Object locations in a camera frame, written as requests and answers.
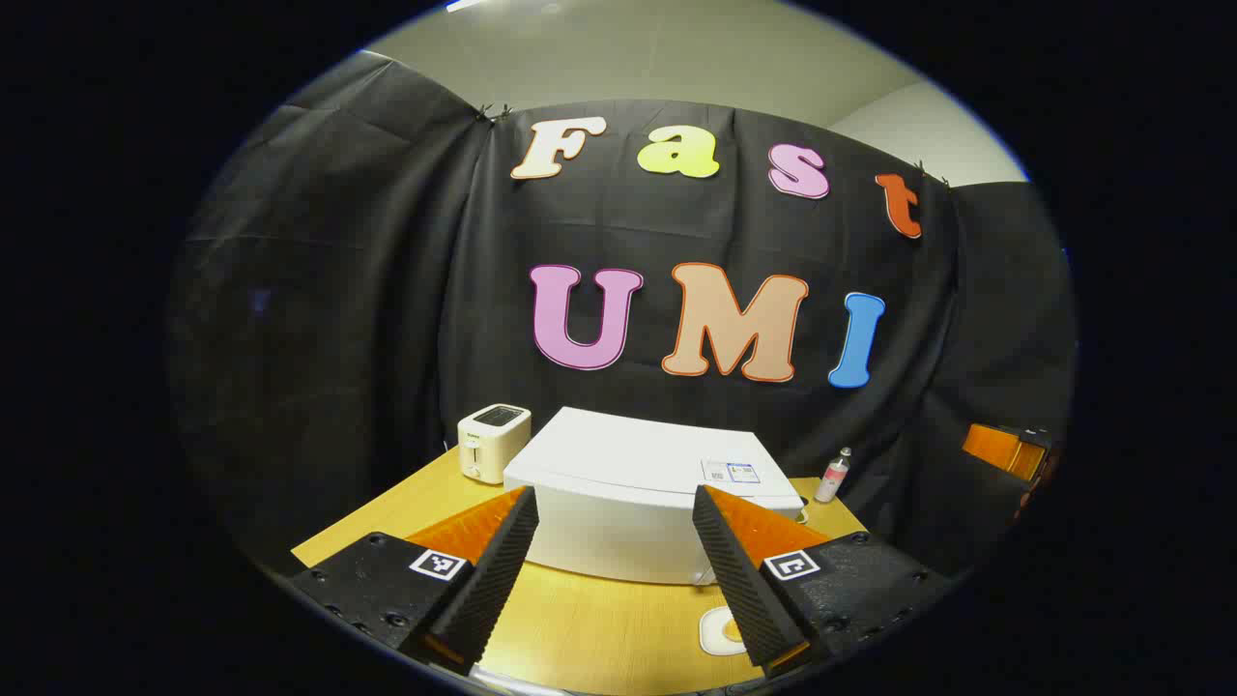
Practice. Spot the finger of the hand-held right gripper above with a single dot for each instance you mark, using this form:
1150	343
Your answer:
995	447

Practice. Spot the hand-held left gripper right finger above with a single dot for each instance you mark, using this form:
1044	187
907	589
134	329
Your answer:
744	590

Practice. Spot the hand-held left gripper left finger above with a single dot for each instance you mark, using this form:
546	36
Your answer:
483	590

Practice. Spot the white microwave oven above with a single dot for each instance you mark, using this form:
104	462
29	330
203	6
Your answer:
618	483

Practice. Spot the small white plate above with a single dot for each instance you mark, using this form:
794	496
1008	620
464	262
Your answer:
710	633

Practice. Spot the small bottle with pink label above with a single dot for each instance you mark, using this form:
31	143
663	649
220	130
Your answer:
831	478

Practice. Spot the white toaster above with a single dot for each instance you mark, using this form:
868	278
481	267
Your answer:
488	445

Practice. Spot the black backdrop cloth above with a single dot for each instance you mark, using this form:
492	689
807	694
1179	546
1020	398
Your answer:
387	290

